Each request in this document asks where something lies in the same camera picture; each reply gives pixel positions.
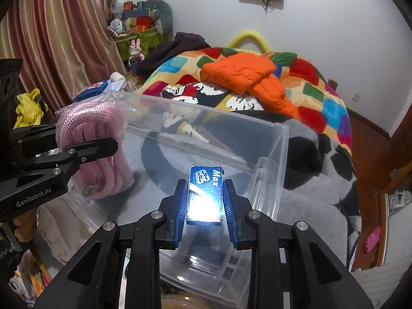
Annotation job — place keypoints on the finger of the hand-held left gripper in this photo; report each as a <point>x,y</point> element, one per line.
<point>96,148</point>
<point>35,135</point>

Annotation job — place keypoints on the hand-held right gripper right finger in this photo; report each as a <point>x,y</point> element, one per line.
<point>230,219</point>

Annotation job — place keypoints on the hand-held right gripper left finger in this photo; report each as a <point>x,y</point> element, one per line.
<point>181,219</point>

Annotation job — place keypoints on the small blue box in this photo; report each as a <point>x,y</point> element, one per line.
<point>206,183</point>

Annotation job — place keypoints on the clear plastic storage bin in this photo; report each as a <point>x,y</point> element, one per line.
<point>225,141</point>

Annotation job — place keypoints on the person's left forearm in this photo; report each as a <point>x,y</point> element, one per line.
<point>8,257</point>

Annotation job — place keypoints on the person's left hand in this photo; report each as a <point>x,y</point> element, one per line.
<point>25,227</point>

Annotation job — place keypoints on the yellow cloth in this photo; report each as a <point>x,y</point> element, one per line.
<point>29,109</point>

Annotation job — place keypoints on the blue pouch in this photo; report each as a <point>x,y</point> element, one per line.
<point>91,90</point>

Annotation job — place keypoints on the black chair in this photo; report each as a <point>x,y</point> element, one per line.
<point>9,80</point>

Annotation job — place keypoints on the pile of papers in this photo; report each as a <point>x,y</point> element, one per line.
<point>124,87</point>

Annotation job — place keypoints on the striped curtain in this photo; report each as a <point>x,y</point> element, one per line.
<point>58,38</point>

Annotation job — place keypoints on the pink bunny toy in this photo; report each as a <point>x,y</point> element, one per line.
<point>136,50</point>

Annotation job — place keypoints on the green patterned box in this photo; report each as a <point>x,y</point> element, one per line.
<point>144,40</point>

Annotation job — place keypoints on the small white fan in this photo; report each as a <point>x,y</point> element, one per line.
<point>116,25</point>

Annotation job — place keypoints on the dark purple cloth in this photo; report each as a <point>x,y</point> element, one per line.
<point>180,45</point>

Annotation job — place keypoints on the stack of colourful boxes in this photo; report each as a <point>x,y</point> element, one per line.
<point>138,16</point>

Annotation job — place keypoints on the pink clog shoe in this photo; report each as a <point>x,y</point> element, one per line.
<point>373,238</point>

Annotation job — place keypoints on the orange puffer jacket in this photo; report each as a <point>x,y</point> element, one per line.
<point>251,74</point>

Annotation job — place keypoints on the grey neck pillow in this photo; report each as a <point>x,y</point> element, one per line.
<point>165,13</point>

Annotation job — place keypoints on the colourful printed blanket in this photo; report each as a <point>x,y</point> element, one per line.
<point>309,70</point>

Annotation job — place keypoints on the white shoe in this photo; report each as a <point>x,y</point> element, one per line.
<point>399,201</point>

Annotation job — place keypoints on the yellow foam tube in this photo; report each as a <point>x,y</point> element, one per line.
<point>246,35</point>

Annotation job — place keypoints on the wooden bed frame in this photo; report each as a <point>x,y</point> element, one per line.
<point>333,85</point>

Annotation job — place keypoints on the wall outlet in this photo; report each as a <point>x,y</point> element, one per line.
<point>355,97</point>

